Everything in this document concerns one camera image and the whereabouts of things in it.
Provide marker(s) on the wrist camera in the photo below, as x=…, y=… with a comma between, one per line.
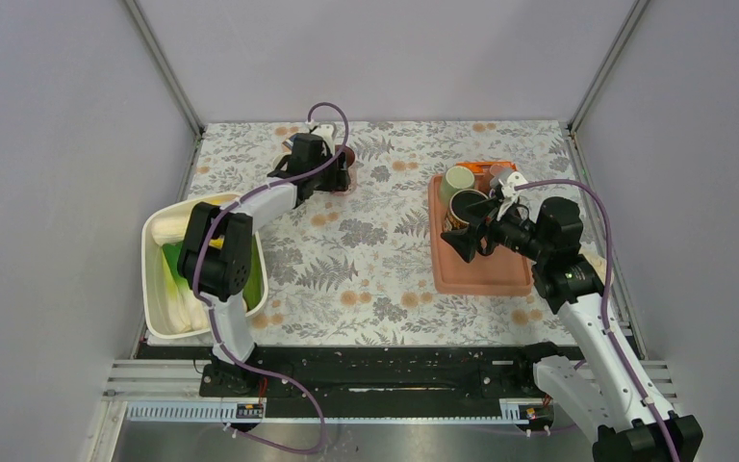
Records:
x=326, y=131
x=507, y=195

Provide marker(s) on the light green mug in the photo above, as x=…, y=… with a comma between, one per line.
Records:
x=455, y=179

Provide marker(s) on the white vegetable basin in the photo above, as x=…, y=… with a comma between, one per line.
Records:
x=153, y=280

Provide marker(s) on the orange box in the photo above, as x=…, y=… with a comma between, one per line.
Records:
x=481, y=168

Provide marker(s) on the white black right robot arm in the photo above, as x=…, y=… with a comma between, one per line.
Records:
x=621, y=412

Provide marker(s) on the yellow white cabbage toy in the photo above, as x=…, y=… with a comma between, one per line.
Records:
x=167, y=226

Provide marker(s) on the yellow sponge blue label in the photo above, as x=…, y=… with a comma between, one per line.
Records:
x=289, y=142

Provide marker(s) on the yellow green faceted mug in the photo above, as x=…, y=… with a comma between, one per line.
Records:
x=286, y=162

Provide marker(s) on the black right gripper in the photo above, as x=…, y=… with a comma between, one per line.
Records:
x=467, y=240

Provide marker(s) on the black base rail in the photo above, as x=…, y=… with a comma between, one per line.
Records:
x=465, y=371

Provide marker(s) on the small brown pink cup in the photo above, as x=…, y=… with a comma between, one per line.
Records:
x=499, y=175

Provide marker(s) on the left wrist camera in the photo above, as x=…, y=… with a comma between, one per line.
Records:
x=326, y=131

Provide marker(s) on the salmon pink plastic tray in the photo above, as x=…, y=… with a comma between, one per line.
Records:
x=504, y=273

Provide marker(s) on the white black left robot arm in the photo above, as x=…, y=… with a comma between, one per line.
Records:
x=216, y=253

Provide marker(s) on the black skull pattern mug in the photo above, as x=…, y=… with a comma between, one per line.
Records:
x=465, y=208

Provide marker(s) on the pink patterned mug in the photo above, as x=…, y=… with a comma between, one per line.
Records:
x=337, y=178

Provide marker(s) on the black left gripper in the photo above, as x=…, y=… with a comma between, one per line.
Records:
x=340, y=179

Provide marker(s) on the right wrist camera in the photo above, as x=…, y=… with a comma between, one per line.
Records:
x=507, y=195

